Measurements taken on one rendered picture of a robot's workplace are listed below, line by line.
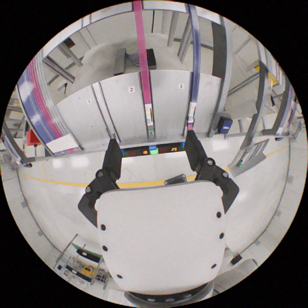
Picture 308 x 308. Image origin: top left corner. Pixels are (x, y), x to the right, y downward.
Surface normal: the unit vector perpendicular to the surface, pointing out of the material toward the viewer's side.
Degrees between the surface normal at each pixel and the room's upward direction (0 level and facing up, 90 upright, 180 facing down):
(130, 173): 0
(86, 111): 48
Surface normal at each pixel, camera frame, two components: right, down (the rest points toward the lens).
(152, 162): 0.01, 0.07
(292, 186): -0.99, 0.11
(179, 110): 0.09, 0.78
